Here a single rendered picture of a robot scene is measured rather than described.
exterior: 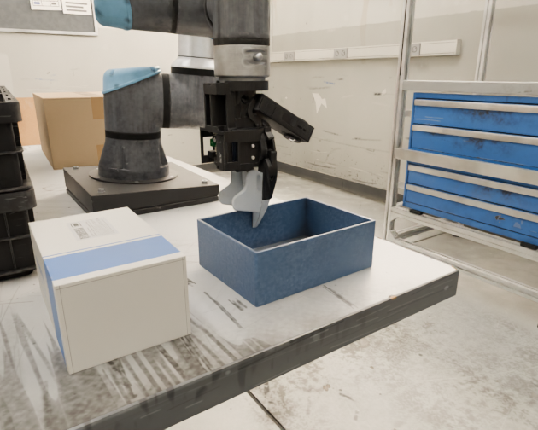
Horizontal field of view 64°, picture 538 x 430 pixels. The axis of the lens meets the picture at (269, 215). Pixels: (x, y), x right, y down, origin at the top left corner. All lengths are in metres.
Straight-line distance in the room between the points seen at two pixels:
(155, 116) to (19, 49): 3.08
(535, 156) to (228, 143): 1.52
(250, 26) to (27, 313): 0.43
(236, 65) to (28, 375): 0.41
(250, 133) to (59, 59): 3.49
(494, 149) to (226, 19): 1.58
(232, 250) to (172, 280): 0.12
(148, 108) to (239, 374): 0.63
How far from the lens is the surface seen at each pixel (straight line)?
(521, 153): 1.97
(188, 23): 0.68
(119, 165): 0.97
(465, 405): 1.56
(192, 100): 0.95
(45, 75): 4.00
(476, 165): 2.02
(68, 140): 1.38
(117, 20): 0.68
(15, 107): 0.62
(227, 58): 0.59
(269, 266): 0.51
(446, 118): 2.12
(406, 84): 2.23
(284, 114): 0.63
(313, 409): 1.44
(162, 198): 0.89
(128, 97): 0.94
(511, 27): 2.98
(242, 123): 0.60
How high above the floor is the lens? 0.96
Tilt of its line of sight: 18 degrees down
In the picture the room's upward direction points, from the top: straight up
